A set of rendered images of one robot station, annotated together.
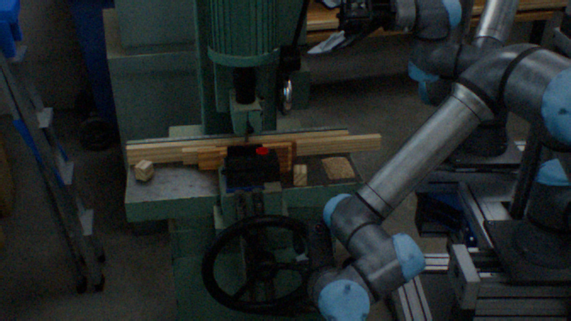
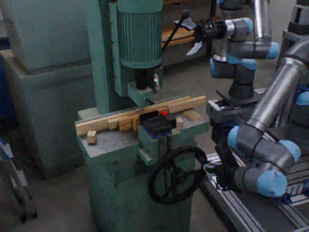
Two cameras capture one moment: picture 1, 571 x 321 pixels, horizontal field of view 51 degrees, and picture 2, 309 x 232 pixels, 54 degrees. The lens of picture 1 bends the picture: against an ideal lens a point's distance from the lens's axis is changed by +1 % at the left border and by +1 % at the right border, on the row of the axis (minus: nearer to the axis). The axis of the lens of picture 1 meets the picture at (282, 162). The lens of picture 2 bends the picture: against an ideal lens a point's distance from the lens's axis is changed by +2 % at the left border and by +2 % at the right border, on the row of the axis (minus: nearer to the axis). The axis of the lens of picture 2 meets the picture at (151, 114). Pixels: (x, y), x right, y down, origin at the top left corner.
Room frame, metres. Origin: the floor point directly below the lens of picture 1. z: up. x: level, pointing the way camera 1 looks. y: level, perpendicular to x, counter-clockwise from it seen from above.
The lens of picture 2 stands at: (0.17, 0.44, 1.66)
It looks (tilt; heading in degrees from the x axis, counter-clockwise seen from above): 30 degrees down; 342
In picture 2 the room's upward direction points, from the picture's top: straight up
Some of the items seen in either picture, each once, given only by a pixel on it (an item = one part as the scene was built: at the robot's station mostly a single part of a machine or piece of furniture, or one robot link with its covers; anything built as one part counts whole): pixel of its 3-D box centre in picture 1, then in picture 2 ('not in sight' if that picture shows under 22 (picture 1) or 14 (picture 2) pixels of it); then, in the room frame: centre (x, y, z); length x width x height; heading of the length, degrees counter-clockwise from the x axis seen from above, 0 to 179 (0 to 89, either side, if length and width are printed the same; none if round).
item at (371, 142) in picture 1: (283, 149); (160, 111); (1.38, 0.00, 0.92); 0.54 x 0.02 x 0.04; 100
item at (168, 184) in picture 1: (246, 189); (150, 136); (1.26, 0.09, 0.87); 0.61 x 0.30 x 0.06; 100
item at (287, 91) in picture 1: (285, 95); (152, 82); (1.52, 0.00, 1.02); 0.12 x 0.03 x 0.12; 10
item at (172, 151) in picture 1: (240, 147); (137, 114); (1.39, 0.11, 0.93); 0.60 x 0.02 x 0.05; 100
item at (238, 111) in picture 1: (245, 113); (140, 94); (1.39, 0.10, 1.03); 0.14 x 0.07 x 0.09; 10
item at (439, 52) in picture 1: (432, 57); (238, 50); (1.31, -0.35, 1.22); 0.11 x 0.08 x 0.11; 64
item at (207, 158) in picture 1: (245, 155); (143, 118); (1.33, 0.10, 0.93); 0.25 x 0.01 x 0.06; 100
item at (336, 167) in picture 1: (338, 165); (192, 114); (1.32, -0.15, 0.91); 0.10 x 0.07 x 0.02; 10
